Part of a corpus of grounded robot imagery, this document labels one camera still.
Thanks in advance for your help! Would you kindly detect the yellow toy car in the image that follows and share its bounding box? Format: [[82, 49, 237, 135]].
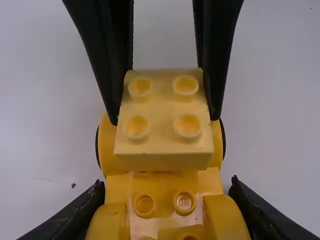
[[87, 111, 253, 240]]

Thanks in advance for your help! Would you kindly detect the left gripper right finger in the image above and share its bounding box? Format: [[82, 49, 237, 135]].
[[228, 174, 320, 240]]

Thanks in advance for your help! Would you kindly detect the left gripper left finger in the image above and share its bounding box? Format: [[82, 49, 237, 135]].
[[17, 178, 106, 240]]

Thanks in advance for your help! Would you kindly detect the pale yellow toy brick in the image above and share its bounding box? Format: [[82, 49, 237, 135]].
[[113, 66, 216, 172]]

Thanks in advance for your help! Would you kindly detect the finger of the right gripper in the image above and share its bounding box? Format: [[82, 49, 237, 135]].
[[61, 0, 136, 127], [192, 0, 248, 121]]

